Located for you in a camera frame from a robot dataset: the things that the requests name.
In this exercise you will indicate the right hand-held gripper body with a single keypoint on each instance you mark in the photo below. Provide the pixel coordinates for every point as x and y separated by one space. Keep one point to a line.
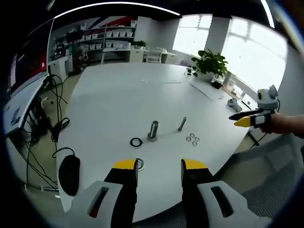
267 99

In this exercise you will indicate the person's right hand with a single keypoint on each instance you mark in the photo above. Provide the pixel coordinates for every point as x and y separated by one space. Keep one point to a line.
273 124

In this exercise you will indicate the shelf with white bins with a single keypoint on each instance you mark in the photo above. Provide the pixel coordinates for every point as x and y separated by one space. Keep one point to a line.
95 39

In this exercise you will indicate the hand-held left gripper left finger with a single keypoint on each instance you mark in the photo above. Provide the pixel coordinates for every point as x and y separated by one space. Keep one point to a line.
123 180

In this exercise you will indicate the large silver washer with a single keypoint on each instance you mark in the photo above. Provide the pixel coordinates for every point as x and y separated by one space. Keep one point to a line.
142 164

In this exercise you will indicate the ceiling light strip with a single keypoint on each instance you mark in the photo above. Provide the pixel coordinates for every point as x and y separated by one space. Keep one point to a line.
118 7

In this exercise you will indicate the white handheld controller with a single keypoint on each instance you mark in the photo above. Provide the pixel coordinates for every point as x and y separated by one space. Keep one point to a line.
234 104

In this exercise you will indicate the white side desk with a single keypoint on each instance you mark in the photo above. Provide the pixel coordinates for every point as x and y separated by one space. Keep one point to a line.
22 102

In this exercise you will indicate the thin metal bolt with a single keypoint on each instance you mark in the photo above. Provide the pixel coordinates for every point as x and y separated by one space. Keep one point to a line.
182 124

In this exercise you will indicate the black rubber washer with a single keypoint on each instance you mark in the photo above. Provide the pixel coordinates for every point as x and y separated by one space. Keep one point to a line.
131 142

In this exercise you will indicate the small background plant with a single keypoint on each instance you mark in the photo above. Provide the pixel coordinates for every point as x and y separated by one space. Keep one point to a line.
139 44

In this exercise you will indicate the grey mesh chair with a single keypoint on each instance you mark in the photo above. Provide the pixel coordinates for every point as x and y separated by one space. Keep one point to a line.
273 171

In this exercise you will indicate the green potted plant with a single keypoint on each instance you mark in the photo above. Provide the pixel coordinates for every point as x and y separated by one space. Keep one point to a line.
210 63

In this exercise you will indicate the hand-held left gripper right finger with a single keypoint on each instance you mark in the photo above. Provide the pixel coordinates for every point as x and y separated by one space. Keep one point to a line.
194 180

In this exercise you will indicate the thick threaded metal stud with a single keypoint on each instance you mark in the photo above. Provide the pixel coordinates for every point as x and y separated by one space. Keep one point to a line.
153 130

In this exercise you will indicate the black computer mouse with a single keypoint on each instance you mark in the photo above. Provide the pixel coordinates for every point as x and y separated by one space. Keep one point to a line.
69 175

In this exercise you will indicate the white paper sheet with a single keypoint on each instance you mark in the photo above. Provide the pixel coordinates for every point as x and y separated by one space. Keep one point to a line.
207 89

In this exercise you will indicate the white background chair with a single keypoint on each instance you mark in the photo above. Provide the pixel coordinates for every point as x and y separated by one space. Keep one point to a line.
154 55

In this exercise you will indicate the dark computer monitor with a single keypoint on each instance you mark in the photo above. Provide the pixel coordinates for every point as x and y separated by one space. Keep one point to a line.
28 69

